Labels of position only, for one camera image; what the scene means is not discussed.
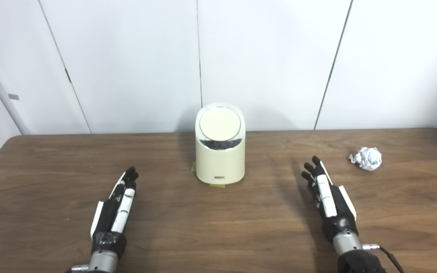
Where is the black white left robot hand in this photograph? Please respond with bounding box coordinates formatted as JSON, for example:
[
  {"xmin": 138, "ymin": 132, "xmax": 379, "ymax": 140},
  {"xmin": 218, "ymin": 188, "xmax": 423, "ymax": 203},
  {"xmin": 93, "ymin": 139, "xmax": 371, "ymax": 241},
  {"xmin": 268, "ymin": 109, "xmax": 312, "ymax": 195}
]
[{"xmin": 90, "ymin": 166, "xmax": 140, "ymax": 258}]

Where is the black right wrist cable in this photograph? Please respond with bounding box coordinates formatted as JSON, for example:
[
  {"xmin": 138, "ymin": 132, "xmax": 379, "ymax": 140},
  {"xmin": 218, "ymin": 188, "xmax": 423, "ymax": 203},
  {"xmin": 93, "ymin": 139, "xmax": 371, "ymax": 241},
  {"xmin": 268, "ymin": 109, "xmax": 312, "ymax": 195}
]
[{"xmin": 363, "ymin": 244, "xmax": 405, "ymax": 273}]

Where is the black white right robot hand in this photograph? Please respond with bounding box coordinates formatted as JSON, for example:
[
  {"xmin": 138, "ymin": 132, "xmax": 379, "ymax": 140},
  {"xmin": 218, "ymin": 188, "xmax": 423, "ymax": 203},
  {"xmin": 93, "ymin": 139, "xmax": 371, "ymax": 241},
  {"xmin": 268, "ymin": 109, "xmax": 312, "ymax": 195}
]
[{"xmin": 301, "ymin": 155, "xmax": 358, "ymax": 244}]

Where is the cream-colored bin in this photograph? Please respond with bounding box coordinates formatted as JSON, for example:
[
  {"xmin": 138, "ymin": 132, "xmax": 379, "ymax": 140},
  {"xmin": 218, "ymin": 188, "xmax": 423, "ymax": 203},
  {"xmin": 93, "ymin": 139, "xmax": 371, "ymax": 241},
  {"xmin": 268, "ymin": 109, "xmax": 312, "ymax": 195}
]
[{"xmin": 195, "ymin": 102, "xmax": 246, "ymax": 185}]

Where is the cream round bin lid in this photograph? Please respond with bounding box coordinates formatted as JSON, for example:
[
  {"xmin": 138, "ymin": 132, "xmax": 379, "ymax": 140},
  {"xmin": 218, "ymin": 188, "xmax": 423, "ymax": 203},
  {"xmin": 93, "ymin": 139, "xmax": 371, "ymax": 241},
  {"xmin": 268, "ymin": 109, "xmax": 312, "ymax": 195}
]
[{"xmin": 199, "ymin": 107, "xmax": 242, "ymax": 142}]

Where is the white paper ball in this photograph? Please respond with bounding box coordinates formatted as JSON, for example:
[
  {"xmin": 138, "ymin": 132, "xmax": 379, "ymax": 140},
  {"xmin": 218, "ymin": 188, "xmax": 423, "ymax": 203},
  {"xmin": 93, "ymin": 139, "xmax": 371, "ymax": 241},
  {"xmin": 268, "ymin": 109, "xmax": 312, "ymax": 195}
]
[{"xmin": 349, "ymin": 147, "xmax": 382, "ymax": 171}]

